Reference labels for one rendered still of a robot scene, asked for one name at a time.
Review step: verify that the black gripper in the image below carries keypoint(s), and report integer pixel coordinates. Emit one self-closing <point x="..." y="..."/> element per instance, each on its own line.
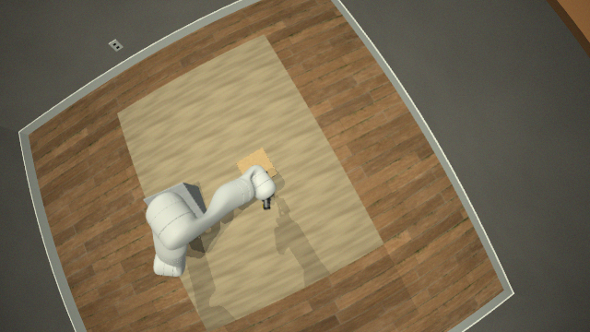
<point x="267" y="204"/>

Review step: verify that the tan square mat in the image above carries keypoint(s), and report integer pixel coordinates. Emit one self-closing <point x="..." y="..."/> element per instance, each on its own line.
<point x="259" y="157"/>

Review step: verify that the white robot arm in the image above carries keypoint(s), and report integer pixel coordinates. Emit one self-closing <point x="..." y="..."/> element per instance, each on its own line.
<point x="175" y="224"/>

